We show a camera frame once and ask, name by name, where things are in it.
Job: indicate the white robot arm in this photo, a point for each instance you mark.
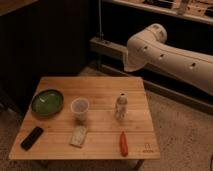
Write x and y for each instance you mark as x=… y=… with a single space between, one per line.
x=148 y=46

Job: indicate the small white bottle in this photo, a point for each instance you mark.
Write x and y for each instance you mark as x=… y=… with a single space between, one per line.
x=121 y=106

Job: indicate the clear plastic cup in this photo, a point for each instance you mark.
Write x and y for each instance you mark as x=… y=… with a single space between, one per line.
x=79 y=108

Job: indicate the wooden square table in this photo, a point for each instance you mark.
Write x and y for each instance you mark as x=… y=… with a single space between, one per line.
x=104 y=130

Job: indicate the thin metal pole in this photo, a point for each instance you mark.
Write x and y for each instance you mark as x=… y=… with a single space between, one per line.
x=100 y=19

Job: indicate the orange red carrot toy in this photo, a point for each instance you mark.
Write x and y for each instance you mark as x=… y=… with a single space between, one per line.
x=123 y=144

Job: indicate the green round plate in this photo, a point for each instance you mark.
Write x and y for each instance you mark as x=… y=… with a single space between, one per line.
x=47 y=102

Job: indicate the black remote control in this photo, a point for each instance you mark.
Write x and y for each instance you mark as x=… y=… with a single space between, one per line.
x=29 y=141

